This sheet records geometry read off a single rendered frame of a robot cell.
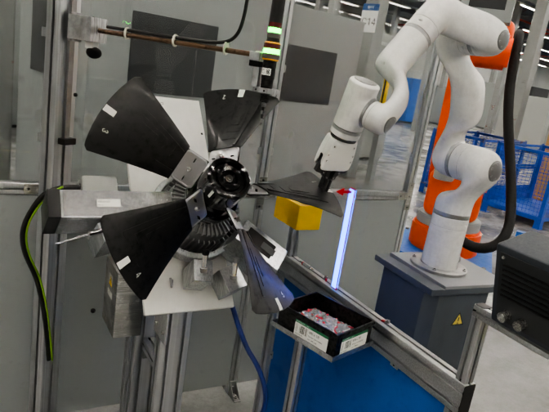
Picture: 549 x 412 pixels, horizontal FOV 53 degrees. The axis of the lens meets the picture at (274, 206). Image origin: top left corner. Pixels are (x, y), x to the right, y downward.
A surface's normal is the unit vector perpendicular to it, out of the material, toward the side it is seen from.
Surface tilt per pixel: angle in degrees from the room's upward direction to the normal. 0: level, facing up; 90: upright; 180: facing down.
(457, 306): 90
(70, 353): 90
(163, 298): 50
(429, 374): 90
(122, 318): 90
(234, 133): 44
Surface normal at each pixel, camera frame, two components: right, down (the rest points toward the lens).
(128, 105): 0.17, 0.00
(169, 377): 0.48, 0.29
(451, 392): -0.86, 0.00
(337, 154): 0.36, 0.57
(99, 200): 0.46, -0.39
